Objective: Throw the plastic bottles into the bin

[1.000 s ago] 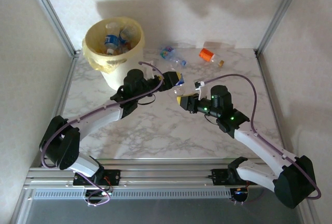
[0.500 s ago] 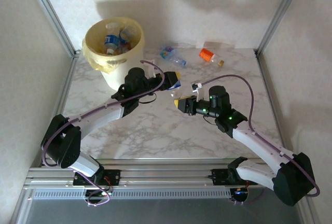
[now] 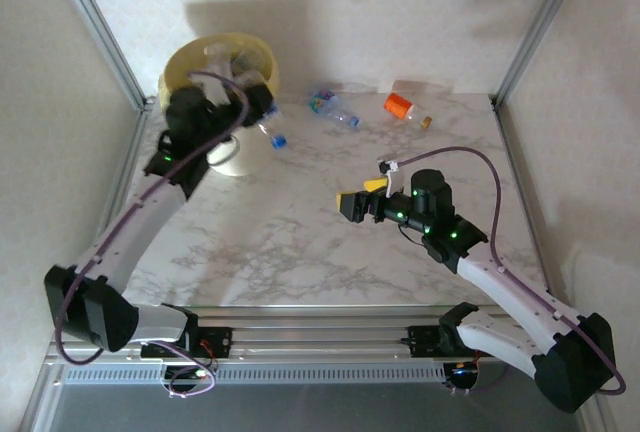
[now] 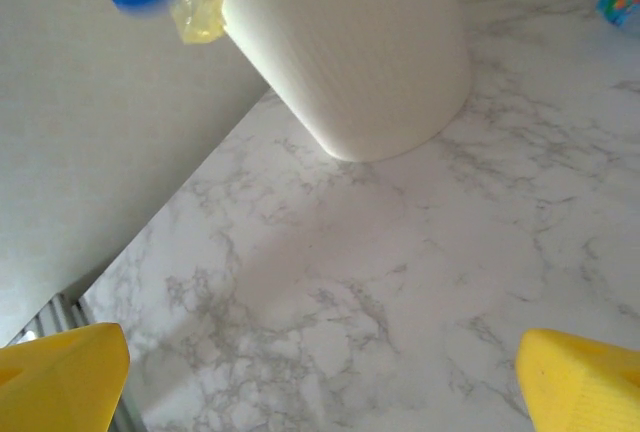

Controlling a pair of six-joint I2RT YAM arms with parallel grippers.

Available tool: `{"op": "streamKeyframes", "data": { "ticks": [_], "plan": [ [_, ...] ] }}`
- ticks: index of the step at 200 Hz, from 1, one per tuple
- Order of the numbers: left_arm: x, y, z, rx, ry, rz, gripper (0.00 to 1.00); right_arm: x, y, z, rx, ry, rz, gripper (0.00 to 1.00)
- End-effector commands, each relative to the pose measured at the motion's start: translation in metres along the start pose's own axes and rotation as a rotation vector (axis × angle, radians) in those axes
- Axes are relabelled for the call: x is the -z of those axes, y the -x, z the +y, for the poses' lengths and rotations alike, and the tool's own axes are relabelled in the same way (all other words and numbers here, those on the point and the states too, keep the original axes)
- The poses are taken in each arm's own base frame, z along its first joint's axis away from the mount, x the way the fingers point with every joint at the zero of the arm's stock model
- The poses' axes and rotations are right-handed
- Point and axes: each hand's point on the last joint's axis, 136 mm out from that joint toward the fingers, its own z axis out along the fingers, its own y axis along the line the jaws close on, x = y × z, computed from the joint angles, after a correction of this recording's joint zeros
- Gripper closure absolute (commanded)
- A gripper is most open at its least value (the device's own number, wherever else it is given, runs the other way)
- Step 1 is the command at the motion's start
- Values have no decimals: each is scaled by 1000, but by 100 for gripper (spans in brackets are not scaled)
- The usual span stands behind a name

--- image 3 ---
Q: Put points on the blue white label bottle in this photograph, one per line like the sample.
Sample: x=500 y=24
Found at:
x=279 y=141

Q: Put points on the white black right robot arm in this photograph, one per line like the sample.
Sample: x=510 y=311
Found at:
x=510 y=297

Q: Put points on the white ribbed waste bin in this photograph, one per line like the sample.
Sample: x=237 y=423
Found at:
x=245 y=157

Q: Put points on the yellow plastic bucket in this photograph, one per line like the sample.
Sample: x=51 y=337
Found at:
x=270 y=69

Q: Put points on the clear bottle colourful label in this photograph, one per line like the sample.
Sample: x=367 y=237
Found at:
x=320 y=101

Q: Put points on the orange label bottle gold cap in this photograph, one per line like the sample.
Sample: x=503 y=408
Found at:
x=397 y=104

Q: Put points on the aluminium table side rail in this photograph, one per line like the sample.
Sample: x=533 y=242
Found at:
x=506 y=142
x=130 y=152

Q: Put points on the aluminium frame post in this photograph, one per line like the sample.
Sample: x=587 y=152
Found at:
x=539 y=27
x=99 y=27

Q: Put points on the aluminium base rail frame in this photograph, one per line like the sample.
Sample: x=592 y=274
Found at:
x=320 y=337

